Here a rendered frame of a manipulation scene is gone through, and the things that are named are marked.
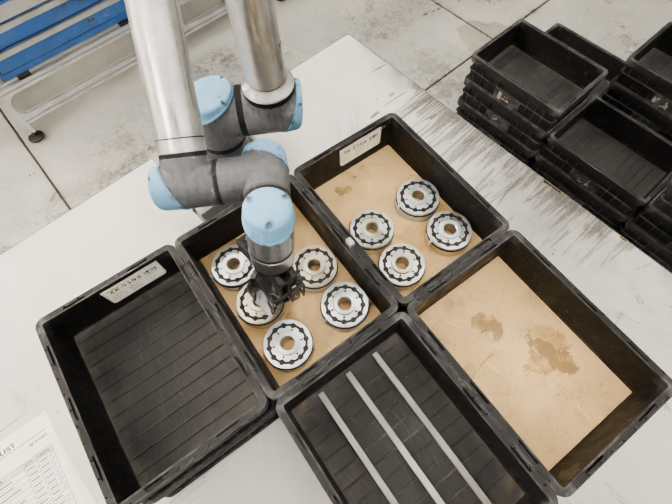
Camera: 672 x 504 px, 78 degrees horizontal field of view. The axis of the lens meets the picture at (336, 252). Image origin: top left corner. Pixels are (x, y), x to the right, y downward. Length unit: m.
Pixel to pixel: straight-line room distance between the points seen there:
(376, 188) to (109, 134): 1.81
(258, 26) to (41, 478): 1.03
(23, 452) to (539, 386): 1.12
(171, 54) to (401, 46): 2.14
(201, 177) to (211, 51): 2.16
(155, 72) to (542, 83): 1.53
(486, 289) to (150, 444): 0.76
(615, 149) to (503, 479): 1.42
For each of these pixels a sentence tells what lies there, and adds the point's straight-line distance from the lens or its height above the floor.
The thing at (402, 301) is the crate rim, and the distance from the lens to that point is 0.82.
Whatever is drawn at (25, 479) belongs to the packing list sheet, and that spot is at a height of 0.70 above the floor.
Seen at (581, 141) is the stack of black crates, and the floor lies 0.38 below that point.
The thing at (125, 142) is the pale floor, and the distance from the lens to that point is 2.51.
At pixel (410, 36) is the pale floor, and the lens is 2.81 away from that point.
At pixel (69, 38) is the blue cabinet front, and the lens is 2.59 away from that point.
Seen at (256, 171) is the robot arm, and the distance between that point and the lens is 0.67.
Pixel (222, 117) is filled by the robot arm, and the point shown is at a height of 1.00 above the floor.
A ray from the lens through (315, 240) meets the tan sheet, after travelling 0.98.
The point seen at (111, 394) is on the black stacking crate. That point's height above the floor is 0.83.
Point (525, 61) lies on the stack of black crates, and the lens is 2.00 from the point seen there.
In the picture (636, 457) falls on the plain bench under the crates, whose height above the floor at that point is 0.70.
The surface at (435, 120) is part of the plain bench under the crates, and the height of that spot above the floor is 0.70.
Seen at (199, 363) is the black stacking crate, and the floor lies 0.83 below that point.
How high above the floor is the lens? 1.70
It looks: 65 degrees down
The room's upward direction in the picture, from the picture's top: 4 degrees counter-clockwise
